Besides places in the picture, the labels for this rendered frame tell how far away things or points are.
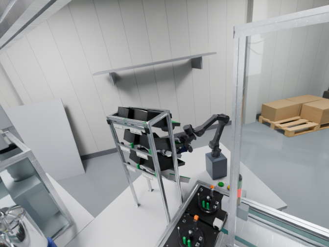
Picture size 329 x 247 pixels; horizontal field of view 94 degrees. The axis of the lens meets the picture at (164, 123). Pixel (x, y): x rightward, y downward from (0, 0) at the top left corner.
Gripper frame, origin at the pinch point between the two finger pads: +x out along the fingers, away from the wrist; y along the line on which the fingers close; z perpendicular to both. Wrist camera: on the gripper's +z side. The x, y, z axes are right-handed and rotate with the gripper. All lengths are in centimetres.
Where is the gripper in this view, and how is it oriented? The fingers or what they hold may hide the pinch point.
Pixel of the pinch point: (177, 149)
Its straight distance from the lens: 116.5
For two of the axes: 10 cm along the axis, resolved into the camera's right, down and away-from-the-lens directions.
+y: 5.8, 1.9, -7.9
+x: -7.1, 6.0, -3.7
